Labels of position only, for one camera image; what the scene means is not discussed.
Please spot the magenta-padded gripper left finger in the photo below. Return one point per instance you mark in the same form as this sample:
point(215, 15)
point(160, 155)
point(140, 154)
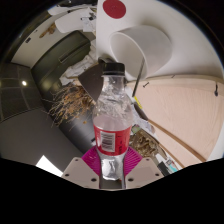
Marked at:
point(80, 171)

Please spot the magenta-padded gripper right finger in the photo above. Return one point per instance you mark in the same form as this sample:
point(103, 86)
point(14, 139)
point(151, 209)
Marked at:
point(145, 171)

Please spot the clear plastic bottle red label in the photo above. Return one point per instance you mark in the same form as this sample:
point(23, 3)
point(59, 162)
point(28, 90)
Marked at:
point(111, 133)

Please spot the teal book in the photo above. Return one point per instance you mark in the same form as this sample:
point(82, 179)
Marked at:
point(170, 165)

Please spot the long ceiling strip light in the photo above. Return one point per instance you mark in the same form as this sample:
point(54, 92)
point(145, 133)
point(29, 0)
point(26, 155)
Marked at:
point(48, 165)

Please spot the yellow tape strip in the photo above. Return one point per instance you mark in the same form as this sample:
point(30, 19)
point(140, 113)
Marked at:
point(138, 102)

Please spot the dark pot with dried plant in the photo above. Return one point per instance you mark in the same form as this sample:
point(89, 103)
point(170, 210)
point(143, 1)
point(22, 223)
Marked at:
point(90, 81)

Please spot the brush in mug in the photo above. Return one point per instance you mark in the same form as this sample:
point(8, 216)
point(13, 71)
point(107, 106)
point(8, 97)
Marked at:
point(138, 78)

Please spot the round ceiling spotlight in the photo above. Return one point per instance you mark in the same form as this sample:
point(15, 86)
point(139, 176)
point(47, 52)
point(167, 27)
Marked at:
point(24, 83)

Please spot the white mug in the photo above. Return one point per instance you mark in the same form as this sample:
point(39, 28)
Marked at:
point(153, 46)

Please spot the wooden human figure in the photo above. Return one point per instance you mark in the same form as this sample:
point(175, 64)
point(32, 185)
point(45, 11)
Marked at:
point(48, 30)

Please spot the white chair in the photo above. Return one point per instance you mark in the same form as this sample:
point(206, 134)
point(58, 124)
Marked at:
point(75, 21)

